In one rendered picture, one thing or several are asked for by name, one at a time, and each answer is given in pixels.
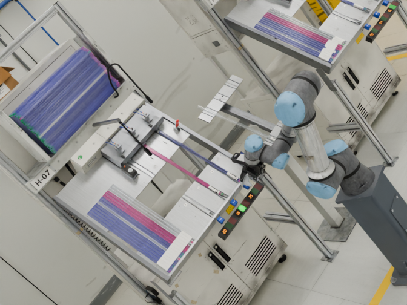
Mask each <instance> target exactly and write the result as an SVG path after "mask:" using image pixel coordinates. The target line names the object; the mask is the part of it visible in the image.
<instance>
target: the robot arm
mask: <svg viewBox="0 0 407 305"><path fill-rule="evenodd" d="M320 90H321V81H320V78H319V77H318V75H316V73H314V72H312V71H308V70H304V71H300V72H298V73H296V74H295V75H294V76H293V77H292V78H291V80H290V81H289V83H288V85H287V86H286V87H285V89H284V90H283V92H282V94H280V96H279V97H278V98H277V101H276V103H275V105H274V112H275V115H276V117H277V118H278V120H279V121H282V123H283V125H282V128H281V130H280V133H279V135H278V136H277V138H276V139H275V141H274V143H273V144H272V145H271V146H270V145H267V144H266V143H263V141H262V138H261V137H260V136H258V135H255V134H253V135H250V136H248V137H247V138H246V140H245V144H244V148H245V151H244V154H241V153H238V152H235V153H234V155H233V156H232V158H231V160H232V162H233V163H238V164H241V165H244V166H243V168H242V173H241V175H240V184H241V186H242V187H243V185H246V186H249V187H252V184H251V183H250V181H249V179H250V177H249V176H248V175H246V174H249V175H250V176H252V177H253V180H255V181H257V178H258V176H260V175H262V173H263V171H265V169H264V168H265V167H266V165H264V163H266V164H269V165H271V166H272V167H273V168H277V169H279V170H283V169H284V168H285V167H286V165H287V163H288V161H289V159H290V155H289V154H288V152H289V150H290V148H291V147H292V145H293V143H294V142H295V141H296V139H297V141H298V143H299V146H300V149H301V150H302V153H303V156H304V158H305V160H306V163H307V165H308V166H307V168H306V173H307V176H308V178H309V181H308V182H307V183H306V188H307V190H308V192H309V193H311V194H312V195H314V196H316V197H318V198H322V199H330V198H332V197H333V196H334V194H335V193H336V192H337V189H338V187H339V185H340V187H341V189H342V191H343V192H344V194H345V195H347V196H355V195H359V194H361V193H363V192H365V191H366V190H367V189H368V188H369V187H370V186H371V185H372V183H373V182H374V179H375V175H374V173H373V171H372V170H371V169H370V168H368V167H366V166H365V165H364V164H362V163H360V161H359V160H358V158H357V157H356V156H355V155H354V153H353V152H352V151H351V149H350V148H349V146H348V145H347V144H346V143H345V142H344V141H343V140H341V139H336V140H332V141H330V142H328V143H326V144H325V145H323V143H322V140H321V138H320V134H319V132H318V129H317V127H316V123H315V121H314V119H315V118H316V111H315V109H314V106H313V103H314V101H315V100H316V98H317V96H318V95H319V93H320ZM255 178H256V179H255Z"/></svg>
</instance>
